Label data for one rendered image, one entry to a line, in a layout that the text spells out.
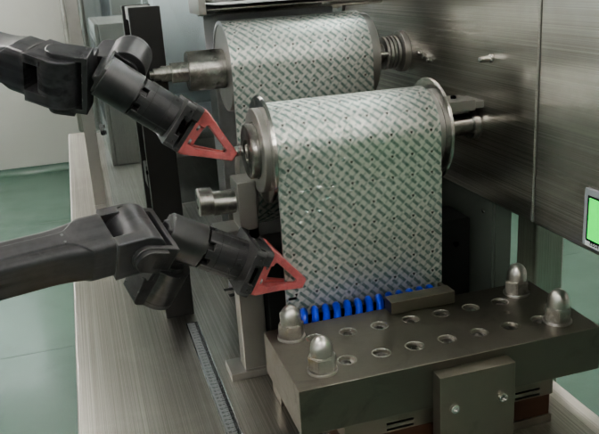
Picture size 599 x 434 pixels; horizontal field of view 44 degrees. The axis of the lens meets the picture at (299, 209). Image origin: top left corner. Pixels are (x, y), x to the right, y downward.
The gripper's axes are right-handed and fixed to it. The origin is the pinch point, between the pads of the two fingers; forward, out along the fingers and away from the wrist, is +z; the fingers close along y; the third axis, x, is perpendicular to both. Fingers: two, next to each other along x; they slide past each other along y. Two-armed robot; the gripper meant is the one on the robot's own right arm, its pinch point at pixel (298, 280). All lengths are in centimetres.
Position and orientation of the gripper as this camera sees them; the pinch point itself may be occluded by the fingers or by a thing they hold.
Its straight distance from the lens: 102.4
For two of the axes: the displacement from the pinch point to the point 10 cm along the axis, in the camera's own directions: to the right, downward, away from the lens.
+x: 4.2, -9.0, -1.4
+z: 8.6, 3.4, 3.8
